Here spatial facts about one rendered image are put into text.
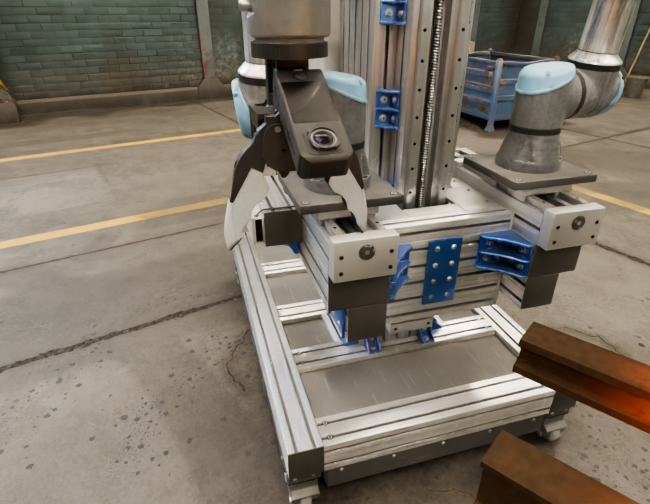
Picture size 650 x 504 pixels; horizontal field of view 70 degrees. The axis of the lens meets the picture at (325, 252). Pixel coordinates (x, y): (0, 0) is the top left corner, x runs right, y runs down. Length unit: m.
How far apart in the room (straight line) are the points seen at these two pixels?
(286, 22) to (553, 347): 0.32
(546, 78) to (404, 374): 0.85
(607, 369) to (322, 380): 1.10
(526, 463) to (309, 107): 0.30
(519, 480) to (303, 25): 0.36
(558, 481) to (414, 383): 1.15
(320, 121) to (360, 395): 1.04
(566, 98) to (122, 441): 1.52
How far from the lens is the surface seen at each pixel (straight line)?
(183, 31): 7.11
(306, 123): 0.40
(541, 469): 0.27
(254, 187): 0.46
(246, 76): 0.92
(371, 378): 1.40
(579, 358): 0.36
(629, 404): 0.37
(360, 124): 0.97
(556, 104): 1.19
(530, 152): 1.20
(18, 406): 1.90
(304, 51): 0.44
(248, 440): 1.53
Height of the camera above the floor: 1.16
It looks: 28 degrees down
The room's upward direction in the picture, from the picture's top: straight up
